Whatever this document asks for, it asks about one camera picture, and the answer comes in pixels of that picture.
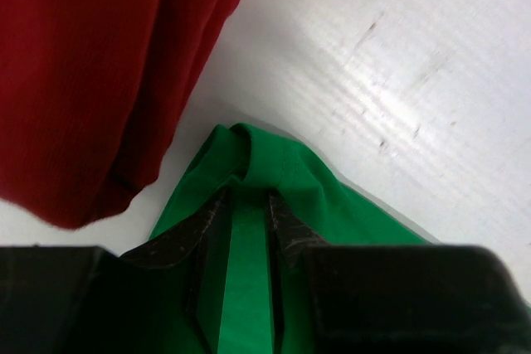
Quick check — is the green t-shirt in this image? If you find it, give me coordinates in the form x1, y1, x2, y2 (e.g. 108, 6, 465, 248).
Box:
149, 124, 430, 353

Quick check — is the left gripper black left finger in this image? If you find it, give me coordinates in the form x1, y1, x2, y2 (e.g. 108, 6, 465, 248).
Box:
1, 189, 231, 353

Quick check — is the folded red t-shirt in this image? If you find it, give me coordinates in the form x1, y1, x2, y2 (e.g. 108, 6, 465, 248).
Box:
1, 0, 240, 230

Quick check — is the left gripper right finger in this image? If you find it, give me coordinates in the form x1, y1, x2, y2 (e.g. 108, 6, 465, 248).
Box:
265, 192, 530, 353

